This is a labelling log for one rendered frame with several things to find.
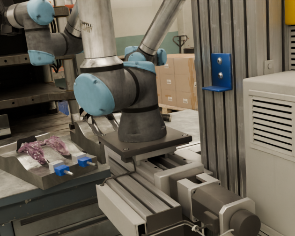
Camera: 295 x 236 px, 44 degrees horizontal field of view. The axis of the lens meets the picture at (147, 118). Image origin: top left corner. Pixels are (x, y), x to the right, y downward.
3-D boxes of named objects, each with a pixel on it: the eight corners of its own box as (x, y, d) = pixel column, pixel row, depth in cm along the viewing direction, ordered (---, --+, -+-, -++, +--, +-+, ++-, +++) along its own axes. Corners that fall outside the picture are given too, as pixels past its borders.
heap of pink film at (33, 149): (74, 153, 160) (71, 136, 159) (38, 165, 149) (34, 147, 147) (45, 144, 179) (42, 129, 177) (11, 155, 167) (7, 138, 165)
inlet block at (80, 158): (101, 169, 146) (99, 157, 145) (91, 173, 143) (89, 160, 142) (83, 163, 155) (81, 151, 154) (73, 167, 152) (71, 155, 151)
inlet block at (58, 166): (79, 178, 139) (77, 165, 138) (68, 183, 136) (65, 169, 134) (61, 172, 148) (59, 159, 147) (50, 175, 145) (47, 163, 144)
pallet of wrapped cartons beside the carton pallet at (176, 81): (226, 110, 590) (224, 52, 568) (188, 120, 548) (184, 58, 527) (179, 102, 690) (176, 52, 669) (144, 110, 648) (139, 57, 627)
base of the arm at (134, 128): (175, 135, 109) (173, 103, 107) (129, 146, 103) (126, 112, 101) (153, 126, 122) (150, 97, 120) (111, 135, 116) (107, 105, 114)
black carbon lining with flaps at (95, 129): (135, 137, 172) (133, 117, 170) (103, 144, 166) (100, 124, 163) (108, 124, 203) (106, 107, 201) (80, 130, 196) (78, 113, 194)
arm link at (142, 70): (166, 100, 111) (163, 56, 108) (139, 110, 101) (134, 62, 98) (136, 99, 119) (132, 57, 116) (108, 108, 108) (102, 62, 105)
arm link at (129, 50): (137, 45, 159) (120, 47, 162) (138, 70, 159) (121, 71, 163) (145, 47, 166) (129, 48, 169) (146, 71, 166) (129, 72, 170)
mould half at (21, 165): (98, 168, 156) (94, 143, 153) (43, 190, 138) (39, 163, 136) (41, 150, 191) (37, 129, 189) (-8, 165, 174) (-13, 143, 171)
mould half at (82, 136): (153, 151, 171) (151, 123, 168) (101, 164, 160) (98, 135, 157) (113, 130, 215) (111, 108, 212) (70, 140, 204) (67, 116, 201)
